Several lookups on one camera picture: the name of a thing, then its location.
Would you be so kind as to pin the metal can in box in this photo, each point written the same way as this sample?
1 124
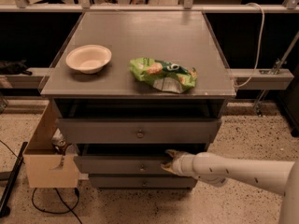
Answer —
58 141

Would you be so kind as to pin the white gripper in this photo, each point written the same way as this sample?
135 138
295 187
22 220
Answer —
179 164

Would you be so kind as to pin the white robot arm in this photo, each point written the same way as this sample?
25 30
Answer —
280 177

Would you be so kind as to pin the grey bottom drawer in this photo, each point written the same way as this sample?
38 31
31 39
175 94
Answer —
141 182

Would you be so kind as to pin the grey drawer cabinet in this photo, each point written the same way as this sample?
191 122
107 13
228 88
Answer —
114 93

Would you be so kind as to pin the white paper bowl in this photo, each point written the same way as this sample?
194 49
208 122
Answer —
88 59

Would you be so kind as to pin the green chip bag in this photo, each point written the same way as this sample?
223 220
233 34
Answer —
162 75

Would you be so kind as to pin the grey drawer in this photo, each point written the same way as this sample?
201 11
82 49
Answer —
128 159
141 182
116 131

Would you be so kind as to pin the tan wooden box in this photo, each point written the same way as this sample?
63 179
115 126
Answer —
45 167

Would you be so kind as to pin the grey top drawer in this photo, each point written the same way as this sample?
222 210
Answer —
116 131

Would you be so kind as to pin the black object on rail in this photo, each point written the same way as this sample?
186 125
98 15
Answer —
14 68

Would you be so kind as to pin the black bar on floor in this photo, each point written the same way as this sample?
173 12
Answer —
10 177

